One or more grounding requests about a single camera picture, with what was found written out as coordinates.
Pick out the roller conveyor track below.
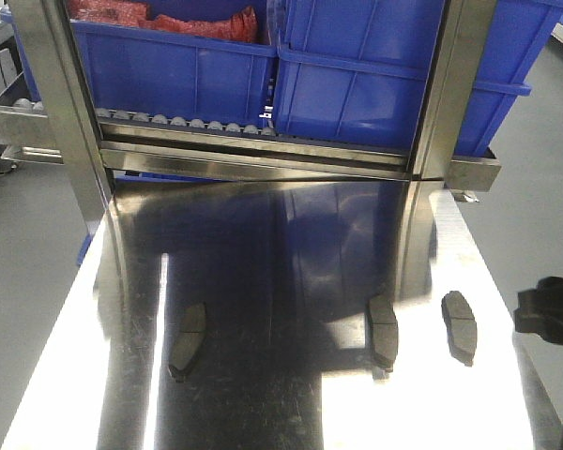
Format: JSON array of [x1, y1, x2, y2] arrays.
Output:
[[95, 108, 277, 137]]

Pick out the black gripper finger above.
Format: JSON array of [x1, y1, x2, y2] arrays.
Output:
[[513, 277, 563, 346]]

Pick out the blue bin under table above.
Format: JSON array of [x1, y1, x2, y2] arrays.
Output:
[[76, 220, 95, 267]]

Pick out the brake pad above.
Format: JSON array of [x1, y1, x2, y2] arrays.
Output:
[[366, 295, 399, 380], [441, 291, 478, 367], [167, 303, 206, 383]]

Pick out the stainless steel rack frame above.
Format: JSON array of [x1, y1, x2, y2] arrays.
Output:
[[0, 1, 501, 231]]

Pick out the left blue plastic bin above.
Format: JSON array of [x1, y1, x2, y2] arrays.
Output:
[[70, 1, 277, 126]]

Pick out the right blue plastic bin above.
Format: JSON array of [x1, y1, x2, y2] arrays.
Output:
[[269, 1, 563, 157]]

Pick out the blue plastic bin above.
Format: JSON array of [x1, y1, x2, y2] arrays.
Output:
[[70, 1, 277, 126], [269, 1, 563, 157]]

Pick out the red mesh bag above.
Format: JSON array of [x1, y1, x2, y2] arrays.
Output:
[[67, 1, 258, 43]]

